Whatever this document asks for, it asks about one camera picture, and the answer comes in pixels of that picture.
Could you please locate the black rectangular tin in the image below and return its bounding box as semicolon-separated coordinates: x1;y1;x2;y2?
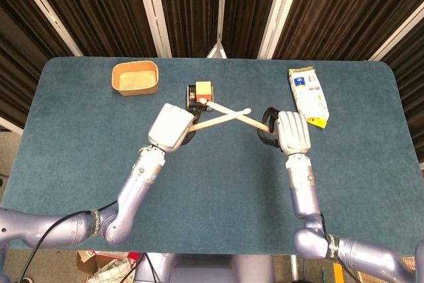
185;84;215;113

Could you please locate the dark brown curtain panel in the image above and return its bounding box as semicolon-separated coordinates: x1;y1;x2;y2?
0;0;72;128
273;0;424;62
384;24;424;164
154;0;221;58
19;0;158;58
225;0;292;60

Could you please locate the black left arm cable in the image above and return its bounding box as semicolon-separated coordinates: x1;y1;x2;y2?
19;199;119;283

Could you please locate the lavender robot torso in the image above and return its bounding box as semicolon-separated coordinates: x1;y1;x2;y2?
134;253;276;283

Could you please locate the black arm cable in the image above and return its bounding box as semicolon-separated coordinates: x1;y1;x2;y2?
19;199;119;283
319;211;355;283

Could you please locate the pale wooden drumstick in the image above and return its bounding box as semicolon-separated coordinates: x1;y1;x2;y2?
197;97;271;131
191;107;252;131

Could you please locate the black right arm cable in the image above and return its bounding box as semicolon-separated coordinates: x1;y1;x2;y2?
319;211;355;283

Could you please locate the thin white frame post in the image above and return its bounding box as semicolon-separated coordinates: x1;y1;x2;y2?
205;0;229;59

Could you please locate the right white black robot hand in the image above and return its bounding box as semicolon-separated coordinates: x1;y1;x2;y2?
257;107;312;156

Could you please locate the orange foam cube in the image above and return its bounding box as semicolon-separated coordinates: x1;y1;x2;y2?
195;81;213;103

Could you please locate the blue table mat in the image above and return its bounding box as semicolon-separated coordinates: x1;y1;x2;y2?
0;56;421;257

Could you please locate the cardboard box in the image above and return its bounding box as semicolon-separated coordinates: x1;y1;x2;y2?
75;250;135;283

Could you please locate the white snack bag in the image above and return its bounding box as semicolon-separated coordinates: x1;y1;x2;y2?
288;67;331;129

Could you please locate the thin black cable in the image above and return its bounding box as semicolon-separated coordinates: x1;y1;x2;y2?
142;252;158;283

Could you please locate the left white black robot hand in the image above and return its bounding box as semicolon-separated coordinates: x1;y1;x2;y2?
147;103;202;154

